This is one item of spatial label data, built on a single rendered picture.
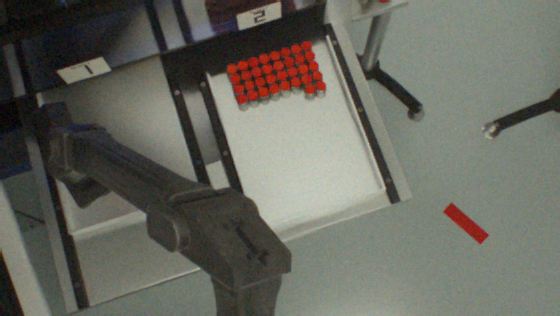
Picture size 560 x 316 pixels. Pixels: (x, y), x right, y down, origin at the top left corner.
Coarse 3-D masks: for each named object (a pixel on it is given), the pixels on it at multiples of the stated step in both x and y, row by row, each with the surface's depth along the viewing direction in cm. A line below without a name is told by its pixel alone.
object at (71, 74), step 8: (80, 64) 114; (88, 64) 115; (96, 64) 116; (104, 64) 117; (64, 72) 115; (72, 72) 116; (80, 72) 117; (88, 72) 118; (96, 72) 119; (64, 80) 118; (72, 80) 118
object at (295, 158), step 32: (320, 64) 131; (224, 96) 129; (224, 128) 124; (256, 128) 127; (288, 128) 127; (320, 128) 127; (352, 128) 127; (256, 160) 126; (288, 160) 126; (320, 160) 125; (352, 160) 125; (256, 192) 124; (288, 192) 124; (320, 192) 124; (352, 192) 124
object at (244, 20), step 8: (264, 8) 116; (272, 8) 117; (240, 16) 116; (248, 16) 117; (256, 16) 118; (272, 16) 120; (280, 16) 121; (240, 24) 119; (248, 24) 120; (256, 24) 121
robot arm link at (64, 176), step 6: (48, 168) 102; (54, 168) 101; (60, 168) 101; (54, 174) 101; (60, 174) 101; (66, 174) 101; (72, 174) 102; (78, 174) 104; (60, 180) 104; (66, 180) 104; (72, 180) 104; (78, 180) 106
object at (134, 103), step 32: (160, 64) 128; (64, 96) 130; (96, 96) 130; (128, 96) 130; (160, 96) 130; (128, 128) 128; (160, 128) 128; (160, 160) 126; (192, 160) 125; (64, 192) 124; (96, 224) 120
